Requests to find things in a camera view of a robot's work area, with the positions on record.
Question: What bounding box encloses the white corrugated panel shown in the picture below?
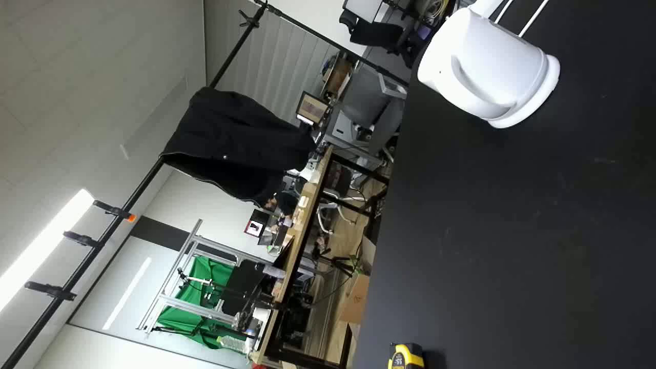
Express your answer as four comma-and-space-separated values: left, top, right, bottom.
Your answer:
220, 11, 346, 129

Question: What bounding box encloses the silver metal rack frame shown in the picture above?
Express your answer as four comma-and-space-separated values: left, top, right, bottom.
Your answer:
138, 217, 288, 346

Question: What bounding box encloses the black hanging cloth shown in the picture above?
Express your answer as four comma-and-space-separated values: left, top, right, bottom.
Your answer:
160, 86, 318, 205

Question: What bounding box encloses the black bag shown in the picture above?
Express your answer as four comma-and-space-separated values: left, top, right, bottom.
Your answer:
337, 7, 428, 67

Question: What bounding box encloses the small cardboard box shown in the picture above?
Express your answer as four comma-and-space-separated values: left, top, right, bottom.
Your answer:
336, 271, 375, 328

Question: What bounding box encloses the long wooden desk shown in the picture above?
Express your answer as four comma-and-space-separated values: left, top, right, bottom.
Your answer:
248, 143, 336, 366

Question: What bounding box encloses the thin white appliance cable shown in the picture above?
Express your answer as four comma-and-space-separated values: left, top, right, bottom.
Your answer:
494, 0, 554, 39

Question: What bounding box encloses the large cardboard box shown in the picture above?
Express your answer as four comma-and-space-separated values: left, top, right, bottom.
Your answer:
325, 202, 378, 274

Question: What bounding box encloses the black clamp with orange tip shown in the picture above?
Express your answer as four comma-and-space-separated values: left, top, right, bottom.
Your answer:
91, 199, 138, 225

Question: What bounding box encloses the black backdrop stand pole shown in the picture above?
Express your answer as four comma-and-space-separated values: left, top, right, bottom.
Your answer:
255, 0, 414, 86
0, 7, 270, 369

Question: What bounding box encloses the dark picture frame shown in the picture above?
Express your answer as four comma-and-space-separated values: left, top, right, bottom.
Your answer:
294, 89, 332, 129

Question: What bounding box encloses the grey box machine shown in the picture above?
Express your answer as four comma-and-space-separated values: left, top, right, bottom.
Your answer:
315, 61, 410, 159

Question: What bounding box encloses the black spring clamp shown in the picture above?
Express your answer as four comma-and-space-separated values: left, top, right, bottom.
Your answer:
61, 230, 105, 250
22, 278, 78, 304

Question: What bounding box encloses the green cloth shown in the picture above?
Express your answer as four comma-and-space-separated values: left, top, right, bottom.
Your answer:
156, 304, 245, 353
173, 255, 238, 307

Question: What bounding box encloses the yellow tape measure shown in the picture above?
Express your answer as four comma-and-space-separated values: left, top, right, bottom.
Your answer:
384, 340, 428, 369

